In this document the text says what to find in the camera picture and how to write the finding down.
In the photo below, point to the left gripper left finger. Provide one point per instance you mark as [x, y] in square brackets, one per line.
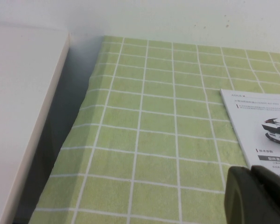
[245, 200]

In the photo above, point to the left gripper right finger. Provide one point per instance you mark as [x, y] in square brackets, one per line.
[277, 196]

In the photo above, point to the white product booklet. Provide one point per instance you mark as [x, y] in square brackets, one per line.
[254, 121]

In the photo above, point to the green checkered tablecloth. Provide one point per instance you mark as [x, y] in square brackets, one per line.
[154, 140]

